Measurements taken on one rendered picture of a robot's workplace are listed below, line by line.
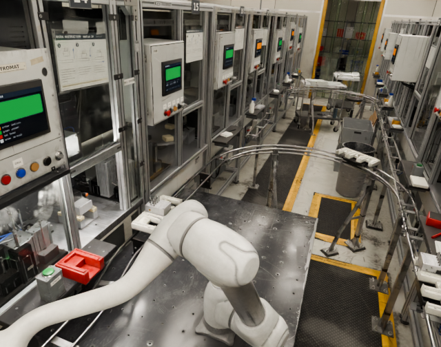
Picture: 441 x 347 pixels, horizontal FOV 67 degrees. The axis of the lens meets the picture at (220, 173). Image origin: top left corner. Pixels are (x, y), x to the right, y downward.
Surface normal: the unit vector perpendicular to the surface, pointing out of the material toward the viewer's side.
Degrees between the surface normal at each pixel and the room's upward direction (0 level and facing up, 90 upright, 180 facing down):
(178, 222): 33
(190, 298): 0
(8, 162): 90
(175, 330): 0
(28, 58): 90
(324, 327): 0
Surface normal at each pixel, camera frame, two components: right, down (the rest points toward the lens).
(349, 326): 0.05, -0.90
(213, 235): -0.19, -0.69
